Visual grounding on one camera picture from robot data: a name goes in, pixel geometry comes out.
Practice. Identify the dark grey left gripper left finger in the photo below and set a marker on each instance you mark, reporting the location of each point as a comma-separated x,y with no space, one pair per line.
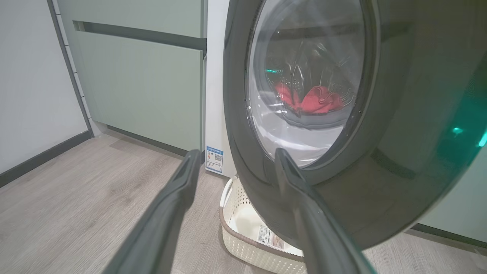
159,228

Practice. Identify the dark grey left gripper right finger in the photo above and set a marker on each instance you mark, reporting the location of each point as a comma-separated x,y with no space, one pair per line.
319,236

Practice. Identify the round black glass washer door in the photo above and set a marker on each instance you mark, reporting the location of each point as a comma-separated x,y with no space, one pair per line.
399,190

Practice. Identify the red garment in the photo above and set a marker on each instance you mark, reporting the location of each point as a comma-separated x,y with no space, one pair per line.
321,99

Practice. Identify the red jersey with white trim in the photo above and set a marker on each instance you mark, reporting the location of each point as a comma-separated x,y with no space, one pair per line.
283,95

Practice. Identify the cream perforated laundry basket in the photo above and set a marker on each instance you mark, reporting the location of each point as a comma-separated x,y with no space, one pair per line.
243,247

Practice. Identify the white front-load washing machine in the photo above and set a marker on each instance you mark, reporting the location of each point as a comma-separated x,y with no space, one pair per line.
217,95

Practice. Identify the white barcode sticker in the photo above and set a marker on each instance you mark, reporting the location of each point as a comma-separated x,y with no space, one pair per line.
268,236

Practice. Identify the blue energy label sticker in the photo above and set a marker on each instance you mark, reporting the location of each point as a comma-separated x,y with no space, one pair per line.
214,160

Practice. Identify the pale green drawer cabinet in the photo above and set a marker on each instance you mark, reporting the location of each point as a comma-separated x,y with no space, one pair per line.
144,87

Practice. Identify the perforated steel washer drum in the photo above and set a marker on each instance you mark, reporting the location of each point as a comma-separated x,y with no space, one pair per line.
304,57

